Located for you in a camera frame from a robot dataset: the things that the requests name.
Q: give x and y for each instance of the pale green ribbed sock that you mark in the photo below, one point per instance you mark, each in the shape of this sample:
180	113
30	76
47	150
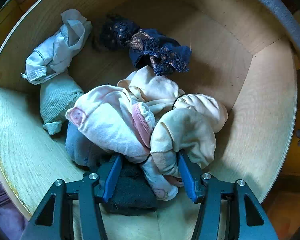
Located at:
57	95

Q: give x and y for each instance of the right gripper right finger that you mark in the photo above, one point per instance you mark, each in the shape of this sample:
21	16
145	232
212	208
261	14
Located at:
245	217

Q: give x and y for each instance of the light blue sock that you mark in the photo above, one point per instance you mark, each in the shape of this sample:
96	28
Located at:
80	149

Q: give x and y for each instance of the white sheer sock bundle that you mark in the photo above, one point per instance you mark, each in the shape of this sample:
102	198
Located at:
54	55

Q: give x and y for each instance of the cream yellow sock bundle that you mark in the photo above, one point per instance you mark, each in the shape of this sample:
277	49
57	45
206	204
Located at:
182	129

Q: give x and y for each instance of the white pink cartoon sock bundle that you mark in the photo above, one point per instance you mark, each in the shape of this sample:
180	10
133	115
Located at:
111	119

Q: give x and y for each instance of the navy lace garment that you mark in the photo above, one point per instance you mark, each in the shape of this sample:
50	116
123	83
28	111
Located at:
146	46

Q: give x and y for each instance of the dark purple puffer jacket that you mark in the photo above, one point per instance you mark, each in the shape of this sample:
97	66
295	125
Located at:
12	222

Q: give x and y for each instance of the open wooden drawer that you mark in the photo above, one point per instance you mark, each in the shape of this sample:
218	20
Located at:
240	56

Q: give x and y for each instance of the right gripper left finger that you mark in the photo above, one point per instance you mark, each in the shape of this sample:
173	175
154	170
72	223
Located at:
53	217

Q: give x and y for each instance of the dark grey sock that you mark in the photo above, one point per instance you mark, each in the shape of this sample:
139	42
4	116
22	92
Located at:
132	195

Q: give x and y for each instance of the peach sock bundle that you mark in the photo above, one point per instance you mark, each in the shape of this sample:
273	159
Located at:
161	95

